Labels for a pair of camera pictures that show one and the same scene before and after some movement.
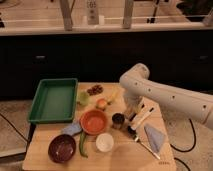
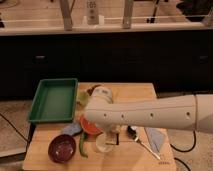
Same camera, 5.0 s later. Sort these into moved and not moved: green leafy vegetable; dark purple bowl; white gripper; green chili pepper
Moved: white gripper
Not moved: dark purple bowl; green chili pepper; green leafy vegetable
